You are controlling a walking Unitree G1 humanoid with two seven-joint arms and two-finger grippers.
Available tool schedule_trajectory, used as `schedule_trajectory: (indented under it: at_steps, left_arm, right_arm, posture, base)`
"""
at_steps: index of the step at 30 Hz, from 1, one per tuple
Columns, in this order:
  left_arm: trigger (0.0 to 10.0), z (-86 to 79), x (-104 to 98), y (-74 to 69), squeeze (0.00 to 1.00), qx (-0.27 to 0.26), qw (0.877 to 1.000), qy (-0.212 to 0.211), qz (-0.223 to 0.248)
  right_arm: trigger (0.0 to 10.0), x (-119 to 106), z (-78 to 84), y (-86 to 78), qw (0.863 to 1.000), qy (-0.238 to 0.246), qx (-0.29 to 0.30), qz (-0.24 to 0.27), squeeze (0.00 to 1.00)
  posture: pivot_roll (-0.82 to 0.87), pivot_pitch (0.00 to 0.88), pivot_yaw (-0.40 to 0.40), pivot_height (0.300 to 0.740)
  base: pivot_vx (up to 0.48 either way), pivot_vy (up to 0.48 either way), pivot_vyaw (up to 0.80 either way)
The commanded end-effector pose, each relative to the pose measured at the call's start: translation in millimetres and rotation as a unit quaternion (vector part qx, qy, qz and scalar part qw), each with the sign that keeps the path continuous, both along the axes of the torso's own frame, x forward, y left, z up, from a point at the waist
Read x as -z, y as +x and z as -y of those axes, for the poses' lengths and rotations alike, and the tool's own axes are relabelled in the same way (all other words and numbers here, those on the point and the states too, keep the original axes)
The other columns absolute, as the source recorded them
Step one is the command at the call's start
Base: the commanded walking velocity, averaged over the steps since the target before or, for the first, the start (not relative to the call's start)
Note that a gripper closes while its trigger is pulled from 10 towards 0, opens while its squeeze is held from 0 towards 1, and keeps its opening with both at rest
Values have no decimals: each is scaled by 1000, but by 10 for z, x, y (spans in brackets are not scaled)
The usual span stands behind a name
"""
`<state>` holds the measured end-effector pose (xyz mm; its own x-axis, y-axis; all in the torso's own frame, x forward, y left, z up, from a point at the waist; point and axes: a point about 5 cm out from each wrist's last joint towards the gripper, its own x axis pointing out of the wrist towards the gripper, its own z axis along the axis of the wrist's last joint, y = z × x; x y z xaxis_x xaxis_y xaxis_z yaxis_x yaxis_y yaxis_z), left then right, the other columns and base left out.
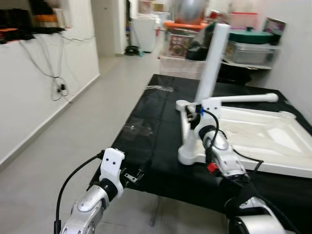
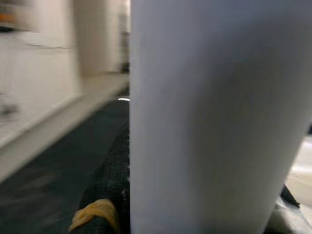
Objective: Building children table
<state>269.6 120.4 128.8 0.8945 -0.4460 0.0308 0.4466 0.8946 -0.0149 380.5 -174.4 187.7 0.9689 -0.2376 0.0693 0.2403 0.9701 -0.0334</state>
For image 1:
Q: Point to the black round wok stand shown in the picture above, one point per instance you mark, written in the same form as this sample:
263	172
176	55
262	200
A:
236	73

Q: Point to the bench with white lace cloth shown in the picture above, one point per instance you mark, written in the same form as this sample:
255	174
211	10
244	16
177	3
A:
178	67

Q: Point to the crinkled clear tape strip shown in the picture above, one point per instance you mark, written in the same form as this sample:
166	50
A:
160	88

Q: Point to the dark framed picture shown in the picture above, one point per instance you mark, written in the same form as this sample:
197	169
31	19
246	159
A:
274	25

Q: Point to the clear plastic container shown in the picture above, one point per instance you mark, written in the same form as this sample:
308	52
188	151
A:
253	53

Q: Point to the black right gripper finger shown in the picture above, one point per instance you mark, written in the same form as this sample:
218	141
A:
188	115

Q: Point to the steel pot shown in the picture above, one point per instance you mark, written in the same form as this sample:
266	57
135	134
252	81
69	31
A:
191	10

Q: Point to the square clear tape patch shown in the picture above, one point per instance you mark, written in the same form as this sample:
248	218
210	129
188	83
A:
137	130

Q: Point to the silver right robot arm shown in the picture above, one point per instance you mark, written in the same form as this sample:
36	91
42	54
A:
226	156

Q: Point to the white box with pink lid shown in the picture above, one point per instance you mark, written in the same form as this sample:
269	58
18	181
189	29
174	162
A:
243	20

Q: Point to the white cabinet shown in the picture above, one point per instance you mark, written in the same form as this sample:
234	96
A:
145	33

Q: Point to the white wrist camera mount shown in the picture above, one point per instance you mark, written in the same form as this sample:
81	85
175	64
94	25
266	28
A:
112	165
209	109

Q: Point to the wall shelf with dark items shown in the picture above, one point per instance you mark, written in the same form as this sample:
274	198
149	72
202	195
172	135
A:
19	22

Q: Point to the green pot with lid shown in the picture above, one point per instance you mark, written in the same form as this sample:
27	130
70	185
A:
251	36

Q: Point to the black plastic bag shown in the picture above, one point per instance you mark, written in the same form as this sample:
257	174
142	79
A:
199	46

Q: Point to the black floor mop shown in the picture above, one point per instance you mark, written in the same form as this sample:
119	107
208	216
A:
133	49

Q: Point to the white plastic table leg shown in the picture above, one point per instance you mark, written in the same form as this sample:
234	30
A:
214	63
248	98

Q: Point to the white plastic table top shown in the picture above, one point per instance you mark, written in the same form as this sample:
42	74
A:
273	141

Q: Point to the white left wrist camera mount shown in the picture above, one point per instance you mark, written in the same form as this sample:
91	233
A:
112	165

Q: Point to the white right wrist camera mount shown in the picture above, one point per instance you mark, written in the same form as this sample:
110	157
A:
209	109

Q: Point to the metal folding table frame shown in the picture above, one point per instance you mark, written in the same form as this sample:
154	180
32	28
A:
155	212

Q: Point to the black table cloth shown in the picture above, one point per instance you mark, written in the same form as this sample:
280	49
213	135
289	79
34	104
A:
146	156

